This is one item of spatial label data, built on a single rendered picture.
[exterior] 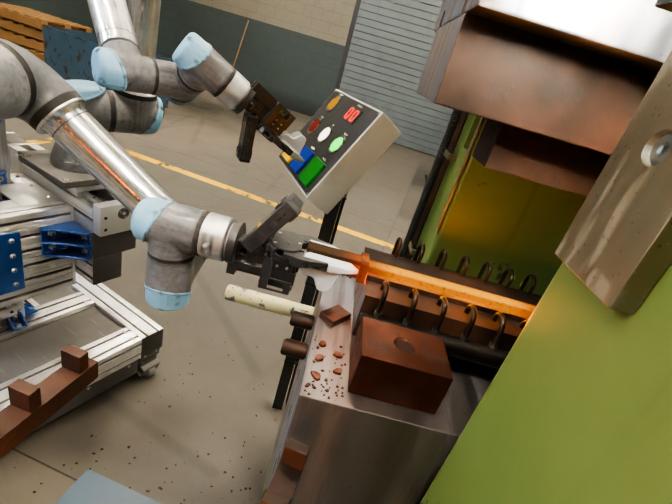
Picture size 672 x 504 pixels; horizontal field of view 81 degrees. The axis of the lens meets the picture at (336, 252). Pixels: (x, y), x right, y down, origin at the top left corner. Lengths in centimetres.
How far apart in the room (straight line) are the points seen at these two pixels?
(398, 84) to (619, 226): 832
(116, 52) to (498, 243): 86
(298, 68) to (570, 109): 871
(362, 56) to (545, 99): 826
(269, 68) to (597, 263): 918
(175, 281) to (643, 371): 62
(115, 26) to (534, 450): 99
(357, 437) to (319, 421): 5
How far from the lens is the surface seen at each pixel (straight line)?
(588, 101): 56
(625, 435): 34
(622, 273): 33
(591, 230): 37
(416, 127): 860
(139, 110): 133
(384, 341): 53
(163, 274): 71
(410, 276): 66
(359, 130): 103
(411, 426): 55
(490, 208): 84
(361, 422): 54
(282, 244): 63
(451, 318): 62
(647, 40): 53
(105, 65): 95
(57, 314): 175
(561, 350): 40
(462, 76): 52
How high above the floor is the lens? 129
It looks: 26 degrees down
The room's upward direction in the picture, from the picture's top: 17 degrees clockwise
